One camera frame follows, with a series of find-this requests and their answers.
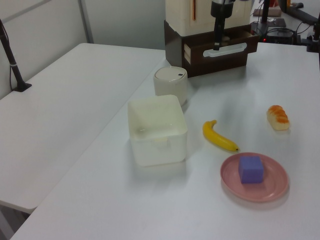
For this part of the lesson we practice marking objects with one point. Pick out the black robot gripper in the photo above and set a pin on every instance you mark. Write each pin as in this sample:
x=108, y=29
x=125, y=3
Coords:
x=222, y=8

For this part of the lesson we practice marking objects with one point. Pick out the cream toy fridge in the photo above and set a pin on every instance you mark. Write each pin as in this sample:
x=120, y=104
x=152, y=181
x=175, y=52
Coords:
x=190, y=15

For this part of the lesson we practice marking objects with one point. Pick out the brown toy cabinet base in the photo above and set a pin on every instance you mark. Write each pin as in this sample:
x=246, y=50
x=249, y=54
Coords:
x=175, y=47

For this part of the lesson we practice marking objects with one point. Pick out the toy bread loaf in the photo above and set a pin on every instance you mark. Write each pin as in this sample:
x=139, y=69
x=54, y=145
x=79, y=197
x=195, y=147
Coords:
x=278, y=118

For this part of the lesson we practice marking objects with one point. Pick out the yellow toy banana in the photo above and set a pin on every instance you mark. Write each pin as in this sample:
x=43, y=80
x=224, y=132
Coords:
x=217, y=137

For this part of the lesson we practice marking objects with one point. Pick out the black stand pole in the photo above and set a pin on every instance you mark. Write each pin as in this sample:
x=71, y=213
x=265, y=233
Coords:
x=265, y=11

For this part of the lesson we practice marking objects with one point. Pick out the black electronics box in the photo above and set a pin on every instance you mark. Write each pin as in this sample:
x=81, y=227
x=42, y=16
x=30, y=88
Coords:
x=278, y=35

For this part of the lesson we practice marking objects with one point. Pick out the cream round lidded bin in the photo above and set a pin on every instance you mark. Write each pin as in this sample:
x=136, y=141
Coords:
x=171, y=83

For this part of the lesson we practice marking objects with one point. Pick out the white square plastic box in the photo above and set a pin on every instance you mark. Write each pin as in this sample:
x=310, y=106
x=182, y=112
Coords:
x=157, y=135

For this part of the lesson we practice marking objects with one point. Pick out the purple cube block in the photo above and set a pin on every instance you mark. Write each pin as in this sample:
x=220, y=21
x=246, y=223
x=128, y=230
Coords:
x=250, y=170

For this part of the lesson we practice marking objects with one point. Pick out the pink plastic plate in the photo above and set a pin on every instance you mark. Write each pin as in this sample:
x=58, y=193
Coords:
x=272, y=188

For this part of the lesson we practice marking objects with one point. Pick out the black pole with clamp base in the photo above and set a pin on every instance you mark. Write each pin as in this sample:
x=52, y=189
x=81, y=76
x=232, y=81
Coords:
x=12, y=65

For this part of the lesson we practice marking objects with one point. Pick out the black clamp mount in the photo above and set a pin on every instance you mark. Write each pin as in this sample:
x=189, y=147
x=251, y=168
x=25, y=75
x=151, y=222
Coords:
x=313, y=41

